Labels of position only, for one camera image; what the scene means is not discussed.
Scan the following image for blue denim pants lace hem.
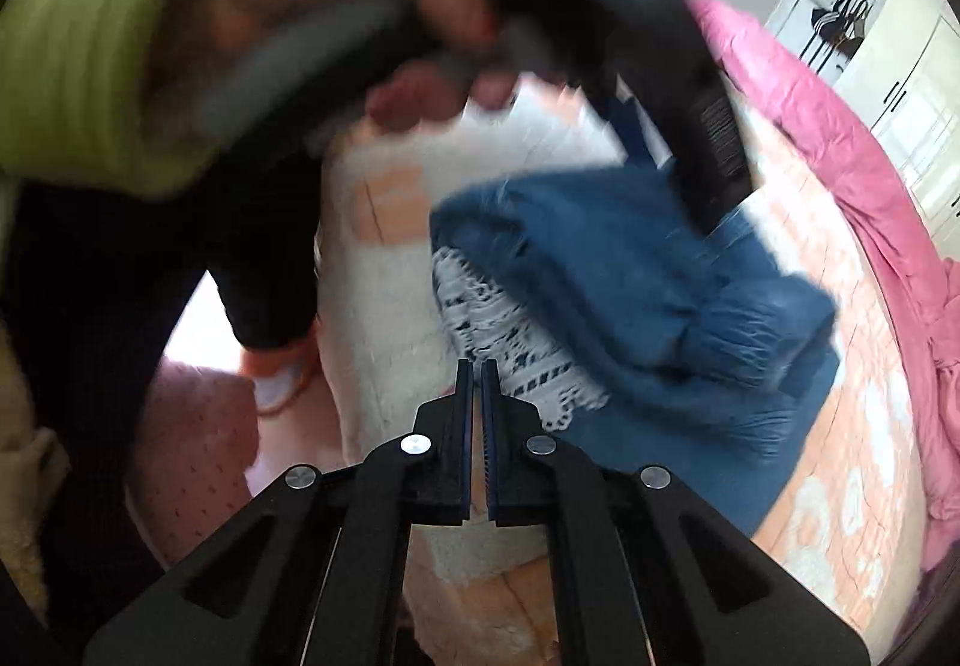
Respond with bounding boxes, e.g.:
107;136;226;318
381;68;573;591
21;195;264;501
430;100;838;533

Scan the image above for green sleeve forearm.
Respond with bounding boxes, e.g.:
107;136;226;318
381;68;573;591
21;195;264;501
2;0;221;198

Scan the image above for person left hand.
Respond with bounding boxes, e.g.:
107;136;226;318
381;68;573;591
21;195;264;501
145;0;527;135

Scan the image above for pink floor rug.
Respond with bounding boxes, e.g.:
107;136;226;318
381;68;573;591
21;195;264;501
127;359;259;567

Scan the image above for orange plaid bear blanket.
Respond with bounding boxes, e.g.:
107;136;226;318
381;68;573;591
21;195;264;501
317;73;932;666

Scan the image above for foot in orange slipper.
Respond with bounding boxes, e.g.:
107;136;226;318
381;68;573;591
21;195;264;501
239;322;320;416

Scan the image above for pink duvet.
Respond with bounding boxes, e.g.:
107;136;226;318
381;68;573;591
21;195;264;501
686;0;958;572

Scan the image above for bags hanging on door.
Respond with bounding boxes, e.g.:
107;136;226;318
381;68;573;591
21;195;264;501
800;0;877;73

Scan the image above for white wardrobe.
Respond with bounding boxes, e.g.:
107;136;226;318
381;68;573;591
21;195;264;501
766;0;958;258

